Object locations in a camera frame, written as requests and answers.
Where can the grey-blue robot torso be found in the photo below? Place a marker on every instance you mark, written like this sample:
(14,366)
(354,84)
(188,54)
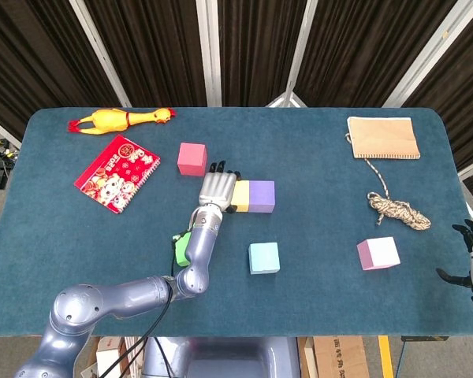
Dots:
(228,358)

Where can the brown kraft spiral notebook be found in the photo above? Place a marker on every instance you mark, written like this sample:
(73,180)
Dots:
(382,138)

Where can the white cardboard box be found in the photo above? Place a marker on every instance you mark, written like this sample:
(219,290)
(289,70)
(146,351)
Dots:
(108,360)

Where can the dark brown curtain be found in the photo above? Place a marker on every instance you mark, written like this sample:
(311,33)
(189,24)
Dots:
(161,51)

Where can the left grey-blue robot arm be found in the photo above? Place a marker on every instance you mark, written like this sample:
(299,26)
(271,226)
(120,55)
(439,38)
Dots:
(134,291)

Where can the yellow foam cube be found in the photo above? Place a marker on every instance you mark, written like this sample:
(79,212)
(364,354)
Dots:
(241,195)

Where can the brown cardboard box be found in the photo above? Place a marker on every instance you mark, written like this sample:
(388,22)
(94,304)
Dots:
(341,358)

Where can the pink and white foam cube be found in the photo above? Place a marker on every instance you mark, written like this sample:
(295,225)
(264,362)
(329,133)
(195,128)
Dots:
(380,254)

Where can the light blue foam cube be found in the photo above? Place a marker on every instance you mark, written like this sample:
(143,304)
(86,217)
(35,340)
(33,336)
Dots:
(264,258)

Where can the yellow rubber chicken toy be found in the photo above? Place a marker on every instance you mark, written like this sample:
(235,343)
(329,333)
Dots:
(106,122)

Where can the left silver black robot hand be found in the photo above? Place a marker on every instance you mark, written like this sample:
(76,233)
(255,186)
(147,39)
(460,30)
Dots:
(217,189)

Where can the green foam cube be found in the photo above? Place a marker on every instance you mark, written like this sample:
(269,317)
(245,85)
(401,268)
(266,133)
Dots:
(181,252)

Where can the red spiral notebook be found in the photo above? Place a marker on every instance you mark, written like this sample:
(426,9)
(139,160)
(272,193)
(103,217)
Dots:
(116,175)

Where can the purple foam cube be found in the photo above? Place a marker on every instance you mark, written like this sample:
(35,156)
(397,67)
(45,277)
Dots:
(262,196)

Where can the red foam cube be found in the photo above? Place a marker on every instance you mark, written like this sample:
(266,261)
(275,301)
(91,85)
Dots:
(192,159)

